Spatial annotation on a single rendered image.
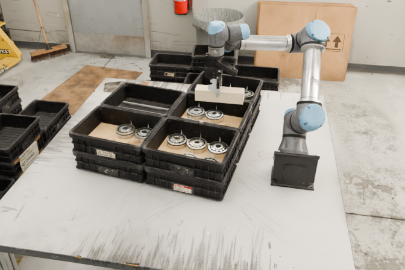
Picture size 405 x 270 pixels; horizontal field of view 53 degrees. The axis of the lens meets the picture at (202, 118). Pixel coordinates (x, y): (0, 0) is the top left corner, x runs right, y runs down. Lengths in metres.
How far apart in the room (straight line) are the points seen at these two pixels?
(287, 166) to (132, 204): 0.75
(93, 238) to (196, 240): 0.43
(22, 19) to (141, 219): 4.33
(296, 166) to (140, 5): 3.51
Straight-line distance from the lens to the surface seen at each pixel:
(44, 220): 1.99
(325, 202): 2.03
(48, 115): 3.42
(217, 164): 1.80
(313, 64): 1.99
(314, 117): 1.90
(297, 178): 2.03
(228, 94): 2.00
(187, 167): 1.87
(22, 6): 5.78
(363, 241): 2.91
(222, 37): 1.89
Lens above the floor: 2.03
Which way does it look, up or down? 31 degrees down
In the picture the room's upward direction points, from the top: straight up
